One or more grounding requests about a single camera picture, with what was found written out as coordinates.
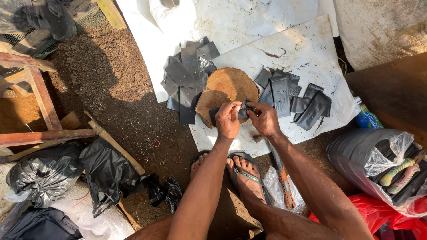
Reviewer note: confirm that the person's right hand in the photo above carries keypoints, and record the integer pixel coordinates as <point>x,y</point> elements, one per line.
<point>265,120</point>

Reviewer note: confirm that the person's left hand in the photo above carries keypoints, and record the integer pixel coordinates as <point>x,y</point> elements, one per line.
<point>226,121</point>

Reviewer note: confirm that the person's left fingers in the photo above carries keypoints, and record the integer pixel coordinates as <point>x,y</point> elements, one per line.
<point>234,106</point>

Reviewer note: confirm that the black plastic nursery bag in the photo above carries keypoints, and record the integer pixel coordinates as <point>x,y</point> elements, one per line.
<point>244,112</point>

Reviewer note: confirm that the round wooden stump slice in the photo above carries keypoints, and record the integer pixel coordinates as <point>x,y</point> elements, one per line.
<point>230,85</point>

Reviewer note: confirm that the heap of flat black bags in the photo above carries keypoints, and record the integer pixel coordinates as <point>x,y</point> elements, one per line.
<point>283,96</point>

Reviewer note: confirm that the pile of punched black bags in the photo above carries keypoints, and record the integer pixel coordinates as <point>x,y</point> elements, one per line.
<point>186,76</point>

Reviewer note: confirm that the person's left sandal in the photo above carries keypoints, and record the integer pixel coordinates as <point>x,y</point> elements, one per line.
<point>196,156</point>

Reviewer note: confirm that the person's sandal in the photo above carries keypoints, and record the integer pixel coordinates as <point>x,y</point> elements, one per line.
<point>248,176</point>
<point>196,156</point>

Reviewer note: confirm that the person's right sandal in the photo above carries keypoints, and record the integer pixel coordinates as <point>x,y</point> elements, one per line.
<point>248,176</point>

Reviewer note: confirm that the red rubber band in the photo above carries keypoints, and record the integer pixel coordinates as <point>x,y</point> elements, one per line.
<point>178,160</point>
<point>155,143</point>

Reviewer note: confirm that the stained white plastic sheet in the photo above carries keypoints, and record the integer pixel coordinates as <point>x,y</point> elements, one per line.
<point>300,56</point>

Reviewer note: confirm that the large white plastic sheet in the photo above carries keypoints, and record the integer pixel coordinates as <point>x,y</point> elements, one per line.
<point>233,23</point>

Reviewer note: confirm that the small clear plastic bag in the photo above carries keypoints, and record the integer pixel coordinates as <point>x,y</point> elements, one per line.
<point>274,186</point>

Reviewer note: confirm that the white plastic film roll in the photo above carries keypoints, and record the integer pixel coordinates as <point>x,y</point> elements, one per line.
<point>173,20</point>

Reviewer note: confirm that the clear bag of black bags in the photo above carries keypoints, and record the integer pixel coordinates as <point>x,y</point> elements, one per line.
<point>353,156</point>

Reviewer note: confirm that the blue green plastic bottle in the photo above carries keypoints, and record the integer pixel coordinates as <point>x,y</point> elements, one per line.
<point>367,118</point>

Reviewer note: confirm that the large torn black plastic bag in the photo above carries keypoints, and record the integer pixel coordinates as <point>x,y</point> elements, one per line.
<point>106,173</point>

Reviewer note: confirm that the dirty white woven sack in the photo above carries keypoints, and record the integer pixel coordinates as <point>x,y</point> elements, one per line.
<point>377,30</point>

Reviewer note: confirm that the brown wooden board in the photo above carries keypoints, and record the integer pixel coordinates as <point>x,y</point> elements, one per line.
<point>397,93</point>

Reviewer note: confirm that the small wooden plank piece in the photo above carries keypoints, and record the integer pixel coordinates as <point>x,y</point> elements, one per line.
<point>70,121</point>

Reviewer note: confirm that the red plastic bag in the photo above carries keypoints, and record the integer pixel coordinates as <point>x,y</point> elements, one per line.
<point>377,211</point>

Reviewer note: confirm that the crumpled black plastic bag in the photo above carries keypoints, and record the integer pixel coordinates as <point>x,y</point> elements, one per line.
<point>43,173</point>

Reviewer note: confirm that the black backpack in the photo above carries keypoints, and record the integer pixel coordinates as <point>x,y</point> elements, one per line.
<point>40,225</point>

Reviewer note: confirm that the red wooden stool frame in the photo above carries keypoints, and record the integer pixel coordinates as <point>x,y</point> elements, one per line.
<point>40,96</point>

